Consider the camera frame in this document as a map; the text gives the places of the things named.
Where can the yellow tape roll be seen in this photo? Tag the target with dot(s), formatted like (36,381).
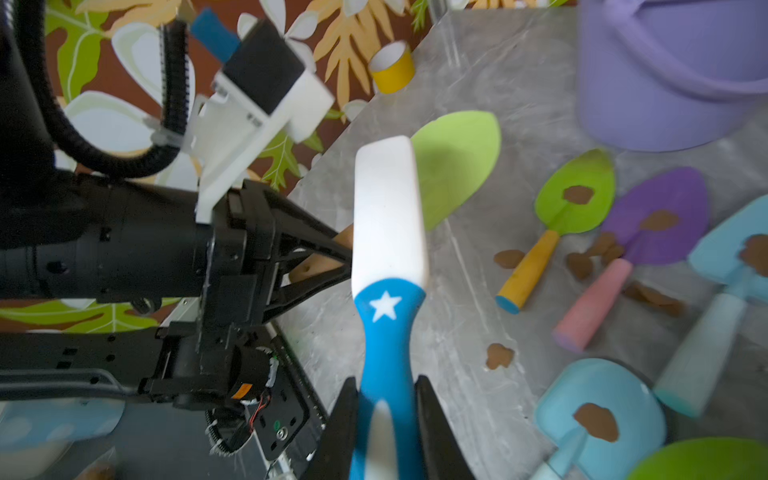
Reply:
(392,67)

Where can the green pointed trowel wooden handle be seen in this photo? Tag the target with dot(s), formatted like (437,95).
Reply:
(706,458)

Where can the light blue round trowel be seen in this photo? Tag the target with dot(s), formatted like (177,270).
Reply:
(603,420)

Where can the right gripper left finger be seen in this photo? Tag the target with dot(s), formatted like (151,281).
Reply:
(333,457)

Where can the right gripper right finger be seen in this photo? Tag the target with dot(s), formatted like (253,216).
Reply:
(443,458)

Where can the purple plastic bucket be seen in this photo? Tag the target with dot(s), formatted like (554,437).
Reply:
(658,76)

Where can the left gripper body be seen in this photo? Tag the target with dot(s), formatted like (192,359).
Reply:
(216,360)

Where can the purple trowel pink handle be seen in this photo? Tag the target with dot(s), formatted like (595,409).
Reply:
(657,222)

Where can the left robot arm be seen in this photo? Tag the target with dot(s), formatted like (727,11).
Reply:
(176,220)

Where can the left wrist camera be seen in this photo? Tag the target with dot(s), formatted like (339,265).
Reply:
(263,89)

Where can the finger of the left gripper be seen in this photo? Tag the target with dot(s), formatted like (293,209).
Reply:
(285,297)
(297,231)

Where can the green trowel yellow handle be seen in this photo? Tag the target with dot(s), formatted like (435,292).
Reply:
(575,199)

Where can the white brush blue handle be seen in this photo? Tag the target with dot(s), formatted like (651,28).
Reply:
(390,273)

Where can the green square trowel wooden handle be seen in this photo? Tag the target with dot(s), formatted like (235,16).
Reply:
(455,154)

